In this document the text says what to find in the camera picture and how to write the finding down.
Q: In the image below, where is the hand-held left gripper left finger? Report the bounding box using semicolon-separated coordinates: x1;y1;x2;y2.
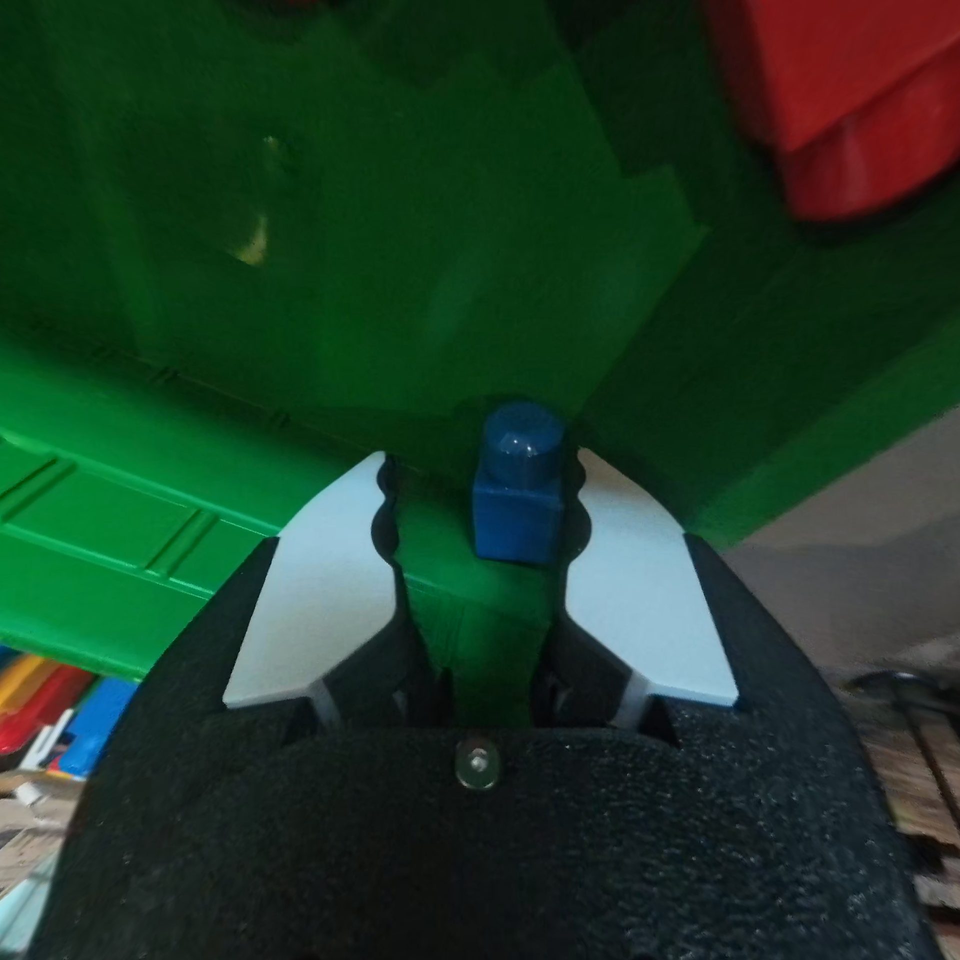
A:
222;450;411;730

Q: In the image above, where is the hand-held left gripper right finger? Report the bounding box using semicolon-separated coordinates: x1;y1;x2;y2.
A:
556;447;741;730

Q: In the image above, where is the blue single-stud mega block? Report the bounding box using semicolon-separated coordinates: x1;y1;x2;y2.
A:
471;400;568;564

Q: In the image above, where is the large green plastic bin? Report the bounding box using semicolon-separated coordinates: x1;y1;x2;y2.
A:
0;0;960;685

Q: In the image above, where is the pile of mega blocks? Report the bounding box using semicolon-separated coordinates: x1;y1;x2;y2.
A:
703;0;960;224

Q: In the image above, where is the row of coloured flat blocks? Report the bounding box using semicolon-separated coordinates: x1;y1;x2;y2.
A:
0;648;141;783

